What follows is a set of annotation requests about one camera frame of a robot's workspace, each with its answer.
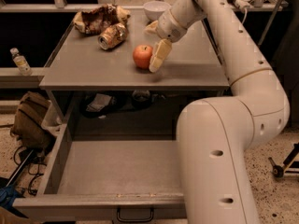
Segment metal tripod stand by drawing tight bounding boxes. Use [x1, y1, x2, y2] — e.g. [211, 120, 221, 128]
[258, 0, 283, 47]

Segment black cables on floor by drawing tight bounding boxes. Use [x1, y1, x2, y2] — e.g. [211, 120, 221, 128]
[12, 145, 48, 196]

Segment dark bag under cabinet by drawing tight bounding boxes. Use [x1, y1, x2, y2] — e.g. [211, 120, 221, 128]
[79, 92, 127, 119]

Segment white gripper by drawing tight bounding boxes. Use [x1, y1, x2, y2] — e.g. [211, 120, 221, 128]
[144, 8, 187, 73]

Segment black drawer handle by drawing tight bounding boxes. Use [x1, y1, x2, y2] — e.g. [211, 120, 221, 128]
[116, 208, 154, 223]

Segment crushed gold soda can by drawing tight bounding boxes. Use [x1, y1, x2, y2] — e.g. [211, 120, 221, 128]
[98, 23, 128, 50]

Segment blue object on floor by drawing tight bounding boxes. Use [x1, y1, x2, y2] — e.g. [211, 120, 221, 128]
[0, 185, 22, 213]

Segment red apple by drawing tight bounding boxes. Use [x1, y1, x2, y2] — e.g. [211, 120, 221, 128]
[133, 45, 152, 69]

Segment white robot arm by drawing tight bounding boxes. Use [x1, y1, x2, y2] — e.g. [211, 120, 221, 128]
[149, 0, 290, 224]

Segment white ceramic bowl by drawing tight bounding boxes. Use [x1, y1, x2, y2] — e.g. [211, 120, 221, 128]
[143, 1, 171, 21]

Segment brown canvas backpack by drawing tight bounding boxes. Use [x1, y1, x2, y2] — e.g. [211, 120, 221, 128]
[10, 91, 54, 149]

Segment grey metal cabinet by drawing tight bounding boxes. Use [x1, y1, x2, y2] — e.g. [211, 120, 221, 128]
[39, 8, 231, 123]

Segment black wheeled stand leg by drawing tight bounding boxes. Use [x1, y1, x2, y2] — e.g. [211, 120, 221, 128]
[268, 143, 299, 178]

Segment crumpled brown chip bag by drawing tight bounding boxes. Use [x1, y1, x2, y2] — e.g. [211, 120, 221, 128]
[73, 4, 131, 35]

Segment open grey top drawer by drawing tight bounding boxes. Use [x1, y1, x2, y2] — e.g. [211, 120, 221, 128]
[13, 124, 186, 222]

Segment clear plastic water bottle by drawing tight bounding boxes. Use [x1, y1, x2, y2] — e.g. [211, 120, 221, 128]
[10, 48, 32, 76]

